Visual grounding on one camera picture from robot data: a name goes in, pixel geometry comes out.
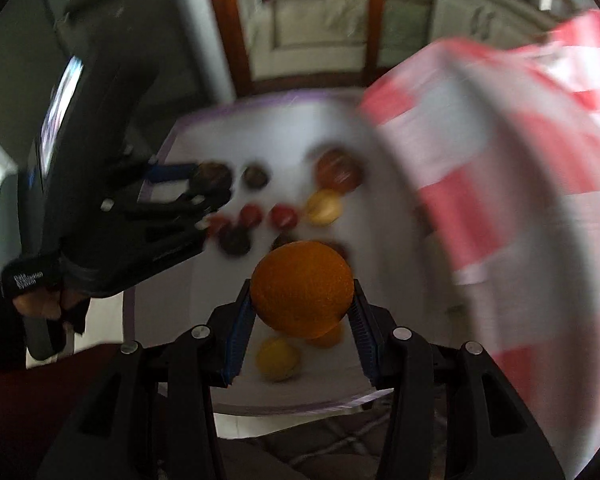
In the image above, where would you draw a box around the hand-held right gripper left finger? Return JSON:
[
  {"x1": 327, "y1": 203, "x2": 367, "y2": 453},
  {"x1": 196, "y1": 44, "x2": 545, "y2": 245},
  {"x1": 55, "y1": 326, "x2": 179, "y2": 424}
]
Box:
[{"x1": 37, "y1": 280, "x2": 258, "y2": 480}]

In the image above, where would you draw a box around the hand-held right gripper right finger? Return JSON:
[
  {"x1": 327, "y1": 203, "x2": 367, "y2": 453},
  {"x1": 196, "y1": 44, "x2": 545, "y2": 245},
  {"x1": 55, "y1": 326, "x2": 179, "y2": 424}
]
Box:
[{"x1": 349, "y1": 279, "x2": 566, "y2": 480}]

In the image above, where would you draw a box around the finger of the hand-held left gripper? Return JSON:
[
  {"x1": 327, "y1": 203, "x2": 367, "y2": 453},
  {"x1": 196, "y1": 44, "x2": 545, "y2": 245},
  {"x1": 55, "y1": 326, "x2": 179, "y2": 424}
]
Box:
[
  {"x1": 107, "y1": 157, "x2": 201, "y2": 186},
  {"x1": 100, "y1": 187, "x2": 233, "y2": 241}
]

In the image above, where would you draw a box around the orange tangerine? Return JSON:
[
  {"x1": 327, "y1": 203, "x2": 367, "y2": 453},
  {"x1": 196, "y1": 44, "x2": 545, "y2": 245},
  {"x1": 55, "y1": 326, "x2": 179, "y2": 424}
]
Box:
[
  {"x1": 305, "y1": 322, "x2": 345, "y2": 350},
  {"x1": 250, "y1": 241, "x2": 356, "y2": 338}
]

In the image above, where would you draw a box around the dark brown round fruit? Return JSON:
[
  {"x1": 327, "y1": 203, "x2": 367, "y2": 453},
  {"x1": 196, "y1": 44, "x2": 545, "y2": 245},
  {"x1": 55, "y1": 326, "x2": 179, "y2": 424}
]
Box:
[
  {"x1": 190, "y1": 161, "x2": 233, "y2": 196},
  {"x1": 242, "y1": 165, "x2": 269, "y2": 190}
]

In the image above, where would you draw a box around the red tomato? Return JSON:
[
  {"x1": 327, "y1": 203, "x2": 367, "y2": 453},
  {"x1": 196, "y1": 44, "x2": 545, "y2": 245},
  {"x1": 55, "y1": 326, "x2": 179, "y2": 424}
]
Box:
[
  {"x1": 271, "y1": 204, "x2": 299, "y2": 229},
  {"x1": 239, "y1": 204, "x2": 263, "y2": 228},
  {"x1": 207, "y1": 214, "x2": 231, "y2": 238}
]

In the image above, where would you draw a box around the yellow lemon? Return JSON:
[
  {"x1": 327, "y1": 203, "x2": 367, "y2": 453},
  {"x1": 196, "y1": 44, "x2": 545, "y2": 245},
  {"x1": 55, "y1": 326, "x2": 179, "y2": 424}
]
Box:
[{"x1": 256, "y1": 337, "x2": 301, "y2": 382}]

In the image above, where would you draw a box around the small dark wrinkled fruit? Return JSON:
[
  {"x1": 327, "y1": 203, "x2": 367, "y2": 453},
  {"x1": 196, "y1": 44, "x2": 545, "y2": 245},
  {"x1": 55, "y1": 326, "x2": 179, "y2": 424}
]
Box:
[{"x1": 219, "y1": 227, "x2": 253, "y2": 257}]

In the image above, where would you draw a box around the white box with purple rim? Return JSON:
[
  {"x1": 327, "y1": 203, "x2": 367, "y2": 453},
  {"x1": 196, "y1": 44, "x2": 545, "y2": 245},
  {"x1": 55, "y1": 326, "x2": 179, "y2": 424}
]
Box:
[{"x1": 122, "y1": 90, "x2": 431, "y2": 417}]

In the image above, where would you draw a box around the yellow round fruit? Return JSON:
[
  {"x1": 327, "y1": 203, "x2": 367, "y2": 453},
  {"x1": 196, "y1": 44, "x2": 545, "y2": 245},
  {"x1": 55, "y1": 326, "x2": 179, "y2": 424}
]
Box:
[{"x1": 305, "y1": 189, "x2": 343, "y2": 227}]

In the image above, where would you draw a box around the dark red apple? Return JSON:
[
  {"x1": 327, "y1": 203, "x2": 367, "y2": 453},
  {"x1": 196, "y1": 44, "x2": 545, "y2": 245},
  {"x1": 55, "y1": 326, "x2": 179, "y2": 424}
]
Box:
[{"x1": 315, "y1": 149, "x2": 363, "y2": 195}]

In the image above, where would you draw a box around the person's left hand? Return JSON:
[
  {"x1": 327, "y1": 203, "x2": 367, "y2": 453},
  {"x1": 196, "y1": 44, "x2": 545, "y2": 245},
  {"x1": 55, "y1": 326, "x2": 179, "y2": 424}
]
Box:
[{"x1": 11, "y1": 287, "x2": 92, "y2": 336}]

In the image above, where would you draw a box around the grey patterned rug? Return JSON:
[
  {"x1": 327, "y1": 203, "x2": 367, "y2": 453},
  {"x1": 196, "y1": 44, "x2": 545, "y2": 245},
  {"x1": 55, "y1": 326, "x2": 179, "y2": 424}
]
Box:
[{"x1": 212, "y1": 405, "x2": 398, "y2": 480}]

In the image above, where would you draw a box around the dark grey appliance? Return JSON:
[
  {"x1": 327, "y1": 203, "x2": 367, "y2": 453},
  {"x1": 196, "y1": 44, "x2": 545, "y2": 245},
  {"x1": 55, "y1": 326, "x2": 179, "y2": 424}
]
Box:
[{"x1": 35, "y1": 0, "x2": 231, "y2": 106}]

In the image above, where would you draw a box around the red white checked tablecloth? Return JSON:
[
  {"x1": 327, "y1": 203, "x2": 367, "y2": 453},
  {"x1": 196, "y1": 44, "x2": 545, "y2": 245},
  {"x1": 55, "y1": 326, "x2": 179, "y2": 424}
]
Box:
[{"x1": 360, "y1": 7, "x2": 600, "y2": 480}]

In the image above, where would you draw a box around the white cabinet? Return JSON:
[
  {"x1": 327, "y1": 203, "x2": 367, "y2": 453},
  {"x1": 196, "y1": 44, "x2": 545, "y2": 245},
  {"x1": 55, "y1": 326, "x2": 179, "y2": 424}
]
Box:
[{"x1": 385, "y1": 0, "x2": 581, "y2": 68}]

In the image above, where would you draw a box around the wooden door frame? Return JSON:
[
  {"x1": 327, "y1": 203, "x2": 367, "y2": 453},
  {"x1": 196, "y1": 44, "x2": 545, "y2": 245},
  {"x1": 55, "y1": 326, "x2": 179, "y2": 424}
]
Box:
[{"x1": 202, "y1": 0, "x2": 388, "y2": 98}]

